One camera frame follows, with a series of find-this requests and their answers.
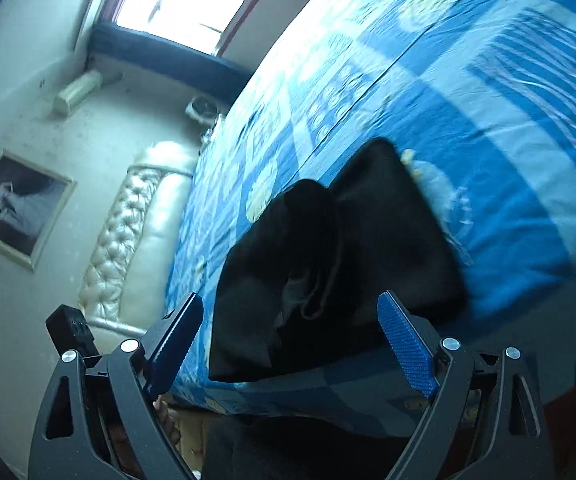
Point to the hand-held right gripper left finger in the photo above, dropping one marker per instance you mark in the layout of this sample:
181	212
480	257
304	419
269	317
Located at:
178	340

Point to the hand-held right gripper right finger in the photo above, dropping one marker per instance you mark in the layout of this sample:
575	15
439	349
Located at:
408	345

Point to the black pants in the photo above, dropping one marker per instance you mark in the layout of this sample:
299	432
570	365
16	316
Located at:
348	260

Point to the person's left hand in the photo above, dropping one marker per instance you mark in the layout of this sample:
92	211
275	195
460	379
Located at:
167	417

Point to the person's dark clothing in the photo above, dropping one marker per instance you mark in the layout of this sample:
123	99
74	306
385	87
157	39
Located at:
293	455

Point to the white fan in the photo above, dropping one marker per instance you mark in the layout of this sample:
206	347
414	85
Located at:
202	108

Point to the white air conditioner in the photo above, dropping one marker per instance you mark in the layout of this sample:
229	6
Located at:
77	92

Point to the blue patterned bedsheet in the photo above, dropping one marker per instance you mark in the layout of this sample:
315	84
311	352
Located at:
468	110

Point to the beige leather bed frame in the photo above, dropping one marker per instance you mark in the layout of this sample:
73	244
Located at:
133	240

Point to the framed wall picture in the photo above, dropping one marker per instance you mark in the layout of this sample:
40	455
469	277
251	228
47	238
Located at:
15	210

